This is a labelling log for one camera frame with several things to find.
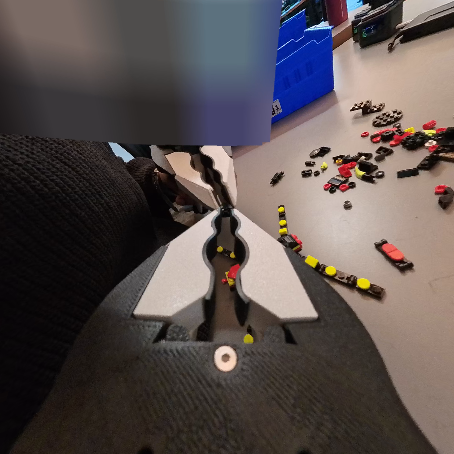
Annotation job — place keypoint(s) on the black lego clip bar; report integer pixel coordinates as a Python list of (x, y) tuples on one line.
[(276, 177)]

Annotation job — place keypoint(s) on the dark red bottle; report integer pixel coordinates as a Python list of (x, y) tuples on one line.
[(336, 10)]

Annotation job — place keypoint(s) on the pile of loose lego pieces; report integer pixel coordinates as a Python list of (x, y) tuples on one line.
[(386, 119)]

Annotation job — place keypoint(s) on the black yellow lego spider model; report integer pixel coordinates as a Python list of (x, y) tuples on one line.
[(330, 271)]

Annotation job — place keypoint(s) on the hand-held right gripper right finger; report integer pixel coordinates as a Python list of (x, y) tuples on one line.
[(276, 283)]

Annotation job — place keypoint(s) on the black power adapter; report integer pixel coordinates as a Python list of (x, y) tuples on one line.
[(425, 21)]

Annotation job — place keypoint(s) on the blue plastic bin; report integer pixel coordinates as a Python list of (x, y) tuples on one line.
[(305, 64)]

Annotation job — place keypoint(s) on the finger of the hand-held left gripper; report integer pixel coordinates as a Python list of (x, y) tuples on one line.
[(225, 166), (188, 173)]

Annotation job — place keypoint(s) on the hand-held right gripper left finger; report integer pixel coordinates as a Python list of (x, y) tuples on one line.
[(173, 280)]

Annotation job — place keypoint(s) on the red topped black lego plate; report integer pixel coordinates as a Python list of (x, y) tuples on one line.
[(393, 253)]

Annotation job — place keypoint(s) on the person's left hand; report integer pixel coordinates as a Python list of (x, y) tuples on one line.
[(173, 191)]

